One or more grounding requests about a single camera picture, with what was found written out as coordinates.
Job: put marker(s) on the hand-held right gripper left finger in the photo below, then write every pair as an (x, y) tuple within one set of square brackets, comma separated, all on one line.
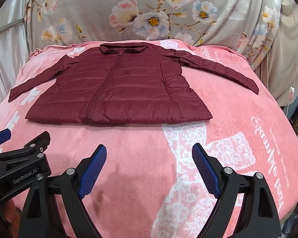
[(96, 163)]

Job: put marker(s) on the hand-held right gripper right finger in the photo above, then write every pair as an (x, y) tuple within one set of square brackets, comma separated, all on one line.
[(203, 163)]

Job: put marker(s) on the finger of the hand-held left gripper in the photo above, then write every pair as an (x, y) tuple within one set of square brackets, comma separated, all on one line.
[(0, 137), (37, 140)]

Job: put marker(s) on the maroon puffer jacket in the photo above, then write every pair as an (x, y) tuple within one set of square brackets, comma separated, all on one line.
[(129, 91)]

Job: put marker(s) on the person's left hand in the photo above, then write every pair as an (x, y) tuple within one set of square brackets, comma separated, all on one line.
[(6, 210)]

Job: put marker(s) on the pink printed blanket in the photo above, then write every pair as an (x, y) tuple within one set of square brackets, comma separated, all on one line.
[(144, 153)]

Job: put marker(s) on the silver satin curtain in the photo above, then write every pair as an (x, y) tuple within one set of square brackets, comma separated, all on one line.
[(5, 62)]

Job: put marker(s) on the beige curtain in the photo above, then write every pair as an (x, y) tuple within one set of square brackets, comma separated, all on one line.
[(288, 54)]

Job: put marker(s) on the grey floral bedsheet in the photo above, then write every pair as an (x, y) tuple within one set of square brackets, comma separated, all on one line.
[(89, 10)]

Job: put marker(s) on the grey metal rail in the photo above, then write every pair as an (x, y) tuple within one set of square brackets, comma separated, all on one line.
[(7, 27)]

